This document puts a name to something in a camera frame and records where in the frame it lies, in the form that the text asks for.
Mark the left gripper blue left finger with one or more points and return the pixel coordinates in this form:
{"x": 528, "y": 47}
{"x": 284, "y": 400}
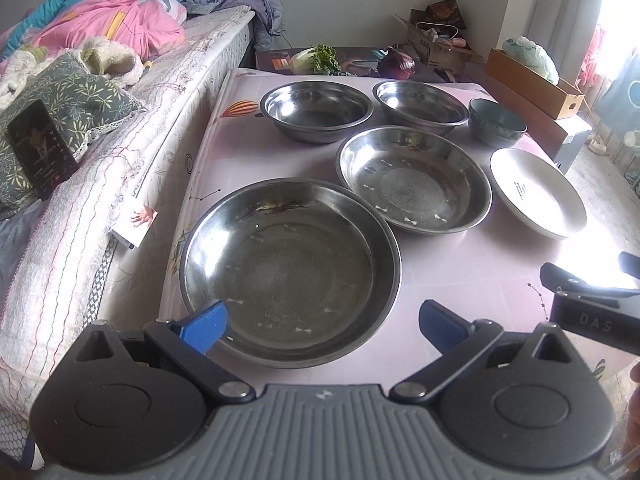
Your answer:
{"x": 203, "y": 328}

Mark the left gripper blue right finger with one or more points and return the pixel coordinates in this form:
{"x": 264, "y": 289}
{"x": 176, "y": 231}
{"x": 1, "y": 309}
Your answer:
{"x": 441, "y": 327}

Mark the large steel basin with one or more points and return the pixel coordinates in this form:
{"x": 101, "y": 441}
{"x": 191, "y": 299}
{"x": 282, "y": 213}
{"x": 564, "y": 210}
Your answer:
{"x": 307, "y": 271}

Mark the white ceramic plate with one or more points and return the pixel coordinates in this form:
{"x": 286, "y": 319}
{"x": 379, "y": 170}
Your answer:
{"x": 537, "y": 193}

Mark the medium steel basin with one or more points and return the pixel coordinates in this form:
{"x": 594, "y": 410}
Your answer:
{"x": 415, "y": 180}

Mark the teal ceramic bowl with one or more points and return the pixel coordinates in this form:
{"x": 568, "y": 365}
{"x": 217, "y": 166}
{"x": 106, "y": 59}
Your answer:
{"x": 494, "y": 124}

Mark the small steel bowl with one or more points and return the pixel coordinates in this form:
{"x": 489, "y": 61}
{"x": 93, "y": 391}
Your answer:
{"x": 422, "y": 106}
{"x": 316, "y": 112}

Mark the right hand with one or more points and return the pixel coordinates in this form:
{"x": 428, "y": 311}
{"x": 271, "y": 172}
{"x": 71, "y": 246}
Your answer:
{"x": 632, "y": 440}

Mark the mattress paper tag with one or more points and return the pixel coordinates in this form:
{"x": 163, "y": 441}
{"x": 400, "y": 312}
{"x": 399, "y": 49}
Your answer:
{"x": 132, "y": 224}

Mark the large brown grey carton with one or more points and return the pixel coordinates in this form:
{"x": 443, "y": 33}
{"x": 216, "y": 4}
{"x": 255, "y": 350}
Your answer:
{"x": 561, "y": 139}

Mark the blue patterned hanging sheet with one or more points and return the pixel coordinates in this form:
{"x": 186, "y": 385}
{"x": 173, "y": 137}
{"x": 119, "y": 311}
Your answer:
{"x": 618, "y": 109}

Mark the long brown cardboard box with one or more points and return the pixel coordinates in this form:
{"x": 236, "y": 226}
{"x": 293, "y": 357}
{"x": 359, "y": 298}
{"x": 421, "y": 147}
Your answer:
{"x": 558, "y": 101}

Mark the black smartphone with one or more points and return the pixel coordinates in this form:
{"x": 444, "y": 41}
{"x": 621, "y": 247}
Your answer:
{"x": 41, "y": 150}

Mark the green floral pillow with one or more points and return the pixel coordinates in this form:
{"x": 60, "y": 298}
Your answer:
{"x": 83, "y": 107}

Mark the green plastic bag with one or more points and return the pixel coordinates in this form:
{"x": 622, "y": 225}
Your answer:
{"x": 533, "y": 56}

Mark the white fluffy blanket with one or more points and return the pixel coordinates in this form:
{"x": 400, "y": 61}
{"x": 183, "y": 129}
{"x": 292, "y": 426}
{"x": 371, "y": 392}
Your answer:
{"x": 98, "y": 56}

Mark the open cardboard box clutter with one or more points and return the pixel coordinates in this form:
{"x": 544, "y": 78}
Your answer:
{"x": 437, "y": 35}

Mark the bok choy cabbage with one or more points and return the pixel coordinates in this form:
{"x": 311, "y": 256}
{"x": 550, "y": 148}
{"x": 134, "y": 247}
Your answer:
{"x": 317, "y": 60}

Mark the grey curtain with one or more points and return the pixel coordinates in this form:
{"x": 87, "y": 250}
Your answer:
{"x": 564, "y": 28}

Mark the pink and teal quilt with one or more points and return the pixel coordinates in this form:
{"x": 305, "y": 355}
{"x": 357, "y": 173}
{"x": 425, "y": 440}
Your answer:
{"x": 59, "y": 24}

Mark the purple grey clothes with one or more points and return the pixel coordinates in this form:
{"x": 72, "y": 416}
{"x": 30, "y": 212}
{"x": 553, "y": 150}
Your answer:
{"x": 269, "y": 12}

